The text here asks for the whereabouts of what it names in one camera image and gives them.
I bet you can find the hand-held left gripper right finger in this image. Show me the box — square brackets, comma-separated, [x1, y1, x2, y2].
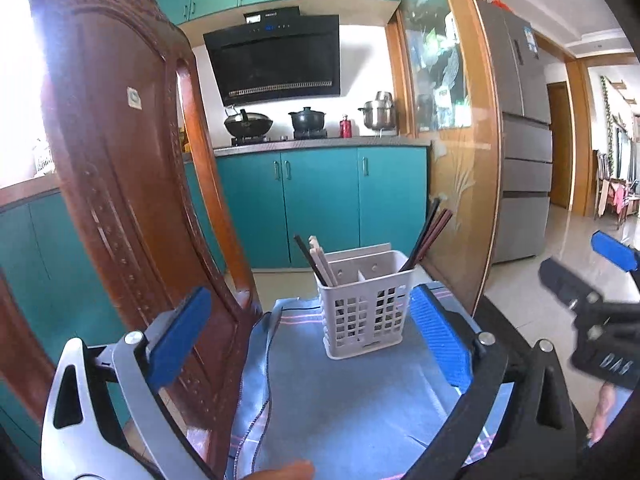
[400, 282, 591, 480]

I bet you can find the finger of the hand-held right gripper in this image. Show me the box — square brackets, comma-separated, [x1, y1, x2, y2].
[537, 257, 608, 321]
[590, 230, 640, 291]

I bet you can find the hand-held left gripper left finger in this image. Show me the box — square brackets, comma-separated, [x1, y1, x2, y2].
[40, 287, 213, 480]

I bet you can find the white plastic utensil holder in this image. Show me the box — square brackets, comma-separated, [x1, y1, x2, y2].
[314, 242, 418, 361]

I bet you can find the dark brown chopstick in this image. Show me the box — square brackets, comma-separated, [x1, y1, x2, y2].
[410, 207, 448, 268]
[406, 199, 442, 271]

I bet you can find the red-brown chopstick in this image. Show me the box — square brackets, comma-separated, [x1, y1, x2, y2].
[413, 209, 454, 267]

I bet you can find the white chopstick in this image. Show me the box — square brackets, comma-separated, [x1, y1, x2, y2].
[310, 241, 337, 284]
[308, 235, 335, 281]
[309, 247, 333, 286]

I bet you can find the person's right hand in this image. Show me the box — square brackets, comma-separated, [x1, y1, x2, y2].
[585, 382, 631, 448]

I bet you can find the blue striped table cloth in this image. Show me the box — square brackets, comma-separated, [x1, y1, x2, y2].
[225, 280, 506, 480]

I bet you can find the black chopstick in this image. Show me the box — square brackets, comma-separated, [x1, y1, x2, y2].
[400, 198, 440, 273]
[293, 234, 331, 287]

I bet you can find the grey refrigerator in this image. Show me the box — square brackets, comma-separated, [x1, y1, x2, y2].
[475, 0, 553, 265]

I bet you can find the wooden glass partition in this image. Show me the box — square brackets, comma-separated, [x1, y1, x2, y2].
[385, 0, 503, 311]

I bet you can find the carved wooden chair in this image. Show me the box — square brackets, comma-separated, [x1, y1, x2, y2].
[0, 0, 263, 480]

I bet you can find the gas stove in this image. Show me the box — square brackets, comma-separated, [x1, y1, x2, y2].
[230, 129, 328, 145]

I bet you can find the black wok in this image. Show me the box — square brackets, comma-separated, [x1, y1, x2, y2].
[223, 108, 275, 138]

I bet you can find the grey kitchen countertop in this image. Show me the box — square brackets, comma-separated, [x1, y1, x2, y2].
[214, 138, 432, 157]

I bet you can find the stainless steel pot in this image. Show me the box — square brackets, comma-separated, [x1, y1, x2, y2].
[357, 91, 397, 131]

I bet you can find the black cooking pot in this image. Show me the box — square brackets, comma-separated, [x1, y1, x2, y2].
[288, 106, 327, 132]

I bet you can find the black range hood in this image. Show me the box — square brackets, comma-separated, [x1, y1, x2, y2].
[202, 6, 342, 108]

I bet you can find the wooden door frame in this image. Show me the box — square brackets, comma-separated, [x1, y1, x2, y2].
[547, 35, 594, 217]

